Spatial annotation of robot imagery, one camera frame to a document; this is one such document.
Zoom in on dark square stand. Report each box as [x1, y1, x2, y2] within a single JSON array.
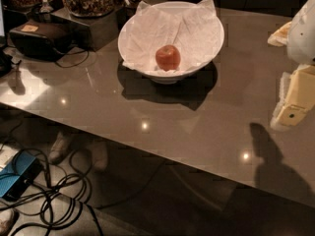
[[51, 8, 119, 51]]

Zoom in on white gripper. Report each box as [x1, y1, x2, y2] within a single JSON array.
[[267, 0, 315, 131]]

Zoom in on metal scoop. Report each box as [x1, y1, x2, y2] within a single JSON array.
[[39, 0, 53, 13]]

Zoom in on black device with label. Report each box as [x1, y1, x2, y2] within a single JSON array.
[[9, 20, 72, 61]]

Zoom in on blue box on floor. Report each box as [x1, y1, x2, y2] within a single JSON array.
[[0, 151, 42, 202]]

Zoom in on red apple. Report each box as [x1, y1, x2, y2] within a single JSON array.
[[156, 45, 181, 71]]

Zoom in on white bowl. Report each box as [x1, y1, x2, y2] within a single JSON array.
[[117, 0, 225, 85]]

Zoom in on black floor cables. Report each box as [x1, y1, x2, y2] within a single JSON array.
[[0, 141, 106, 236]]

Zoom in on white paper liner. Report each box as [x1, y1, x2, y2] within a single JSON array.
[[122, 0, 221, 78]]

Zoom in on white shoe left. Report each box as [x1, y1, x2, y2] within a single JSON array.
[[48, 132, 75, 164]]

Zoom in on black cable on table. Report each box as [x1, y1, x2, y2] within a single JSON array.
[[53, 47, 92, 69]]

